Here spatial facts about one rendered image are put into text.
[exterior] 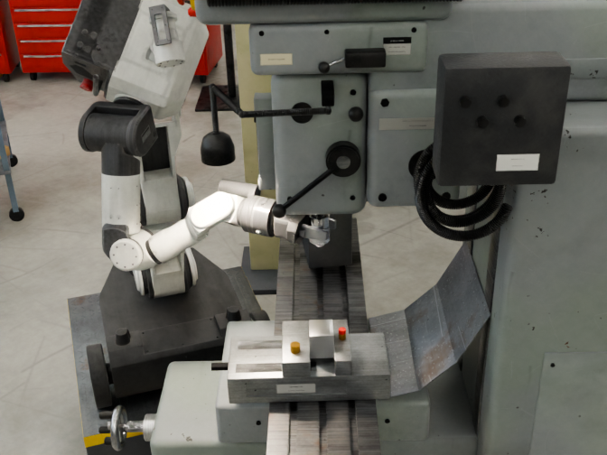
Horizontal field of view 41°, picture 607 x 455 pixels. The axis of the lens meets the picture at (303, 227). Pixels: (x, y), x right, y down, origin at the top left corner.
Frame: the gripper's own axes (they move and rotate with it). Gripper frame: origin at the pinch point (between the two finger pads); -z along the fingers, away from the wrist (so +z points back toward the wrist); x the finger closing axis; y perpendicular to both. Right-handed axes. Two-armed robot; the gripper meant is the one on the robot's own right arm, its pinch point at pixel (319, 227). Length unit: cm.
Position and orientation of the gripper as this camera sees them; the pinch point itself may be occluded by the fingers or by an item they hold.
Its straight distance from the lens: 184.4
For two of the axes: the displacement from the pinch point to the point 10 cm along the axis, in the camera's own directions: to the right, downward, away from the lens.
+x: 3.9, -4.6, 8.0
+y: 0.1, 8.7, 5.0
